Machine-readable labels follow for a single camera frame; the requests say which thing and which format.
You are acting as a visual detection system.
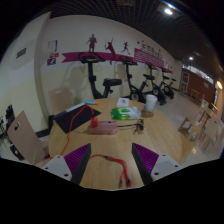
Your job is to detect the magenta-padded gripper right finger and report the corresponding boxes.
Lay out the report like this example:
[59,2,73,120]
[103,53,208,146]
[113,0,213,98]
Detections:
[131,142,183,186]

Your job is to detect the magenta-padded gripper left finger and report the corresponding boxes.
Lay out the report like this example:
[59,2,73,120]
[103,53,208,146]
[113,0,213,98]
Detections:
[41,143,92,185]

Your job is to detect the red charger block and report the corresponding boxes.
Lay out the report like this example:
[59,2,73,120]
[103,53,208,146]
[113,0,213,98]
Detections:
[90,117,99,129]

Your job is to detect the group of wooden chairs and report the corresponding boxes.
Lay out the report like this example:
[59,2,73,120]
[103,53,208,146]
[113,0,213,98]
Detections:
[177,88,224,154]

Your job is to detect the brown paper cup holder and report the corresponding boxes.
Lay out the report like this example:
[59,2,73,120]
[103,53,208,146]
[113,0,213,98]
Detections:
[140,109,155,118]

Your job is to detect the white lidded cup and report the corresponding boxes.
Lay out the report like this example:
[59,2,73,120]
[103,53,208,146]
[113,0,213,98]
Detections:
[144,94,158,113]

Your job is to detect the green wet wipes pack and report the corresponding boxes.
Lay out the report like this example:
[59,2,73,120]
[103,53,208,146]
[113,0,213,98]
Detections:
[110,106,142,121]

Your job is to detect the blue and orange tube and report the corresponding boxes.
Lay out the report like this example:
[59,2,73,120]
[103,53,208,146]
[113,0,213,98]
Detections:
[83,99,100,106]

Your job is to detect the small white box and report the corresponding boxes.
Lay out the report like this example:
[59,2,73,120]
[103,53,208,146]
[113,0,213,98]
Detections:
[115,97,130,108]

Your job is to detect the row of black exercise bikes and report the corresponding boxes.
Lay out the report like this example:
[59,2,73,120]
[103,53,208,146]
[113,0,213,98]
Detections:
[78,51,178,106]

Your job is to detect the group of ceiling lights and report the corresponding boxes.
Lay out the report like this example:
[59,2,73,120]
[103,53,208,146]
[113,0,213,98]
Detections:
[162,2,224,90]

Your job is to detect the wooden chair with cutout handle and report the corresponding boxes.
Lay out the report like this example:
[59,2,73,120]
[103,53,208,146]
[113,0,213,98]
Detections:
[48,86,74,116]
[6,110,51,165]

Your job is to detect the black power strip cable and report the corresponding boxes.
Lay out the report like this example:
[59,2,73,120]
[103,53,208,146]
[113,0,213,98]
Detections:
[117,119,145,134]

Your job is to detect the red charging cable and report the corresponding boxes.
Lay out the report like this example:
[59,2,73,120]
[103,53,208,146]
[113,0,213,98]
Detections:
[44,104,133,189]

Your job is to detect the grey wall vent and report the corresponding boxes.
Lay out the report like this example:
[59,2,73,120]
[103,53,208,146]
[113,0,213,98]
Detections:
[15,47,28,60]

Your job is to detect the group of wall posters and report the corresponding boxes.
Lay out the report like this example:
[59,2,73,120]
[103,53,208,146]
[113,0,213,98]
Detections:
[46,39,60,67]

